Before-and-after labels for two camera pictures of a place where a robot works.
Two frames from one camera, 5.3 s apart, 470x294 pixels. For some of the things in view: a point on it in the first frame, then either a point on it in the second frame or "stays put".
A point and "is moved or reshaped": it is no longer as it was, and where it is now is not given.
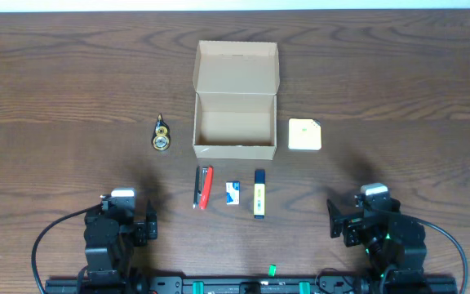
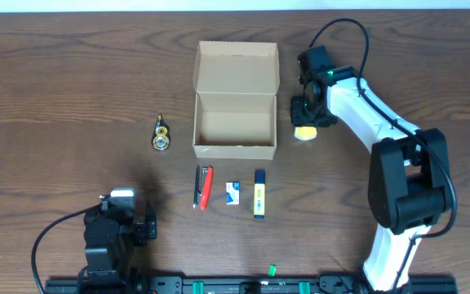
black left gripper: x=148 y=229 stays put
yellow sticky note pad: x=304 y=134 is moved or reshaped
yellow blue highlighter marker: x=259 y=201 stays put
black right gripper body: x=353 y=231 -> x=303 y=113
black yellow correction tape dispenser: x=161 y=139 stays put
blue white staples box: x=232 y=193 stays put
